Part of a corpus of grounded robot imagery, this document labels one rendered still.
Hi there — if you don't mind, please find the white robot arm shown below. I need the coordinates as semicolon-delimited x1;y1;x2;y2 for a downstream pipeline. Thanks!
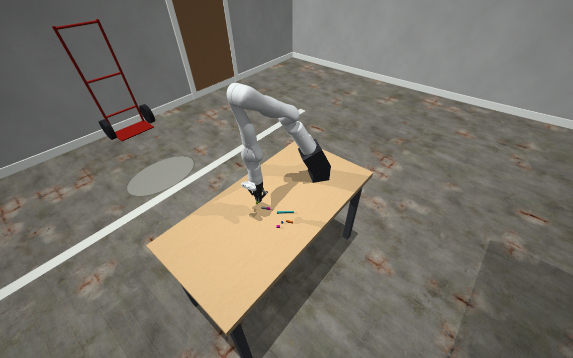
227;83;317;191

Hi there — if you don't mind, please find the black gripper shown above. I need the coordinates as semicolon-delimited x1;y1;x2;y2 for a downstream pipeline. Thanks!
248;181;268;203

